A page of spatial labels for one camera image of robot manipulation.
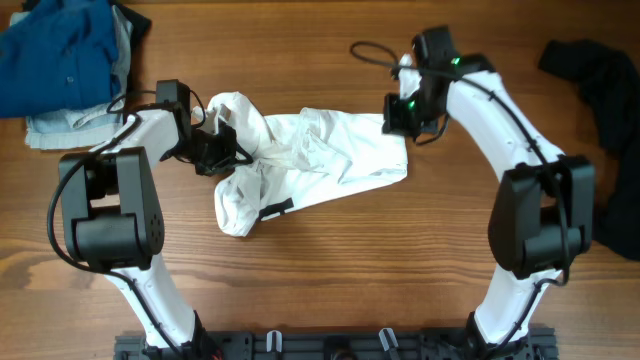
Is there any folded blue shirt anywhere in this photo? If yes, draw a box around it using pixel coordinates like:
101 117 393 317
1 0 122 118

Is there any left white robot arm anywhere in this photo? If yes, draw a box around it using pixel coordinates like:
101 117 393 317
47 101 239 359

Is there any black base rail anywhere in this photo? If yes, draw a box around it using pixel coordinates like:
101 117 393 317
113 327 559 360

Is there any black garment at right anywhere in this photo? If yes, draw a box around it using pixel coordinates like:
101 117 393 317
538 39 639 261

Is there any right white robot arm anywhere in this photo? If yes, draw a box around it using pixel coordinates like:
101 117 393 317
383 55 595 359

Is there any white t-shirt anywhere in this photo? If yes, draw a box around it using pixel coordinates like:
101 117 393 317
192 92 408 237

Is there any folded light blue garment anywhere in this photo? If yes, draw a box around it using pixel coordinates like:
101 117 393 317
25 5 133 150

